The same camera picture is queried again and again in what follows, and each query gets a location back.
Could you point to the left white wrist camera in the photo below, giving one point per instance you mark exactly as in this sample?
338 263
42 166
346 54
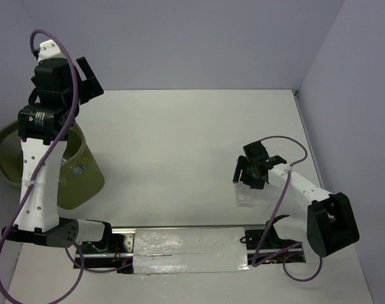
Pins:
47 50

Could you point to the olive green mesh bin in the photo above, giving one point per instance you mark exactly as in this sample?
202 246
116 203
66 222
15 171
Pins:
72 191

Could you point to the black mounting rail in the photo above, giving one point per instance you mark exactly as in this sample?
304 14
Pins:
118 255

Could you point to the clear bottle white cap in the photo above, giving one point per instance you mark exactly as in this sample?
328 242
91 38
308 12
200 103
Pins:
245 196

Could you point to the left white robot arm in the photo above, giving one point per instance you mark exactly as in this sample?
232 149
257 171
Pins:
43 129

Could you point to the silver taped panel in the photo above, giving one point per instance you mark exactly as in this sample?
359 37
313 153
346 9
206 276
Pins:
192 250

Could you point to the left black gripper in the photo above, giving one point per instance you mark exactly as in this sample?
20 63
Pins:
91 87

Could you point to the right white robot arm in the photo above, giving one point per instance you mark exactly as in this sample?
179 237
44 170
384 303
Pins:
330 221

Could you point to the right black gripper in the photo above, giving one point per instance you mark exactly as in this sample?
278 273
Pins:
242 164

